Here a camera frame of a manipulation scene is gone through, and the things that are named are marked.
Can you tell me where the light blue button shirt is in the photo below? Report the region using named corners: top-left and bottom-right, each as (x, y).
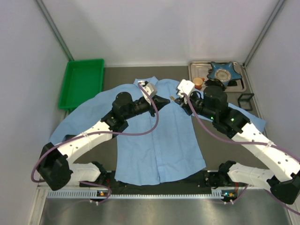
top-left (51, 76), bottom-right (267, 186)

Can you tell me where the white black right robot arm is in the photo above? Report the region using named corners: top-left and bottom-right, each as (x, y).
top-left (175, 81), bottom-right (300, 205)

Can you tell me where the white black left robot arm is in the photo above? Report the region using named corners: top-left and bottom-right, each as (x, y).
top-left (37, 92), bottom-right (170, 191)

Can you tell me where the black brooch box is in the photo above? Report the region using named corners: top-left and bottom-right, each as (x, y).
top-left (237, 93), bottom-right (255, 111)

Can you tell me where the orange cup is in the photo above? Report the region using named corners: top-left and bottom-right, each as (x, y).
top-left (192, 77), bottom-right (205, 90)

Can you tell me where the black comb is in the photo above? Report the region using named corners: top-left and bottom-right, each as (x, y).
top-left (205, 80), bottom-right (226, 91)

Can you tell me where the silver metal tray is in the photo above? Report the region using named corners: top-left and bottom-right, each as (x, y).
top-left (188, 61), bottom-right (247, 92)

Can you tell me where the blue star-shaped dish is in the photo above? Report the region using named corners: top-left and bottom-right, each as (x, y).
top-left (207, 62), bottom-right (242, 87)

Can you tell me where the green plastic tray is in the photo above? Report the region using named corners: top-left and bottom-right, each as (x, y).
top-left (58, 59), bottom-right (105, 111)

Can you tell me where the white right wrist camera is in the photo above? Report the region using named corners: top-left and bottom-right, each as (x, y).
top-left (177, 79), bottom-right (195, 98)

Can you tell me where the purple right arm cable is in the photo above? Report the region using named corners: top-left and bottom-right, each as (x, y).
top-left (182, 93), bottom-right (300, 215)

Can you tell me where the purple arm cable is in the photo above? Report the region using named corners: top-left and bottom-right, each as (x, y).
top-left (182, 93), bottom-right (300, 215)
top-left (31, 82), bottom-right (160, 204)

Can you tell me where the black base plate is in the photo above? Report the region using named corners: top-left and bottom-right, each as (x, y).
top-left (94, 170), bottom-right (244, 195)

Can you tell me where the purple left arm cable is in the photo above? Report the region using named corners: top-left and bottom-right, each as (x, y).
top-left (31, 82), bottom-right (160, 204)

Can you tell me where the white slotted cable duct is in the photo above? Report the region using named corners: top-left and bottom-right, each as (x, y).
top-left (46, 188), bottom-right (237, 200)

